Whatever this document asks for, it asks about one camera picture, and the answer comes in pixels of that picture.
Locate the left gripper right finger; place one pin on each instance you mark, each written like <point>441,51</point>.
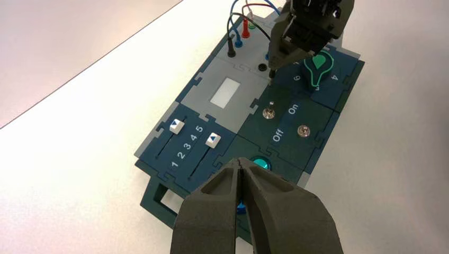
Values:
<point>287,217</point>

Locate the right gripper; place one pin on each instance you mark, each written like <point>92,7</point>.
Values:
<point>315,21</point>

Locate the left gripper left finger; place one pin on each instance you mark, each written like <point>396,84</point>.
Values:
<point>207,217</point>

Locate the green rotary knob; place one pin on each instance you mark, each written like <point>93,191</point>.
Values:
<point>317,68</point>

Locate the blue push button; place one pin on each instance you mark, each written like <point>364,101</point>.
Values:
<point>241,207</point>

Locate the green push button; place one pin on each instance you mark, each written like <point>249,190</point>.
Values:
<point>261,163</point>

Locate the white display window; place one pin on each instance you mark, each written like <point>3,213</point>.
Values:
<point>225,93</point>

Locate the white slider knob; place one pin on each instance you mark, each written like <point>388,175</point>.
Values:
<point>213,140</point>
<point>177,125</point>

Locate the blue grey control box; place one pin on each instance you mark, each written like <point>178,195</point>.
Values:
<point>210,77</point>

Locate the metal toggle switch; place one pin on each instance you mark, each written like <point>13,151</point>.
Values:
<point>269,113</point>
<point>303,131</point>

